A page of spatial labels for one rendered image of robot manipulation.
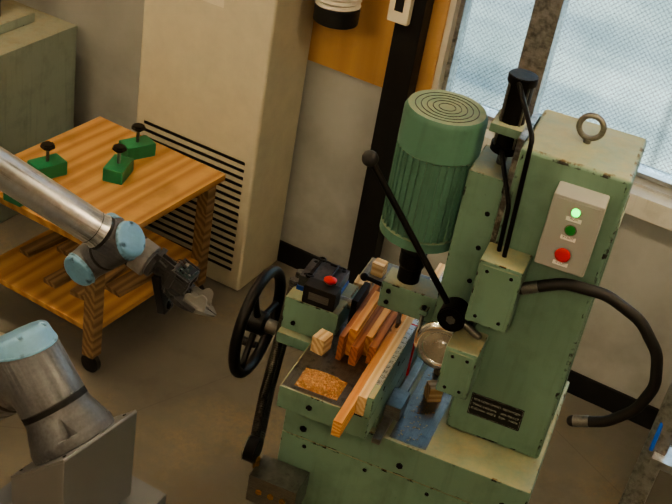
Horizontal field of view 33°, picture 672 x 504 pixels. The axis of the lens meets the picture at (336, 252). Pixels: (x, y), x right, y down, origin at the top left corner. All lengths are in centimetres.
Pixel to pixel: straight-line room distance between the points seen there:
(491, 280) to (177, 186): 179
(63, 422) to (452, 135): 100
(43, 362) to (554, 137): 115
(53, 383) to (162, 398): 135
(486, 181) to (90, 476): 104
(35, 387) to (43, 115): 223
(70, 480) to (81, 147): 182
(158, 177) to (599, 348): 162
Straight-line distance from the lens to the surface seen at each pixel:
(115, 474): 260
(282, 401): 251
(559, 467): 388
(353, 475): 266
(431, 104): 237
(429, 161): 233
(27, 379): 247
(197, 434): 368
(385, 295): 258
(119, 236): 275
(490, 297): 231
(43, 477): 250
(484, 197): 235
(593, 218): 221
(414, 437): 258
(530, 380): 250
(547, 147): 227
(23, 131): 451
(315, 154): 423
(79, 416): 248
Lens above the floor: 248
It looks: 32 degrees down
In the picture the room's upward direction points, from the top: 11 degrees clockwise
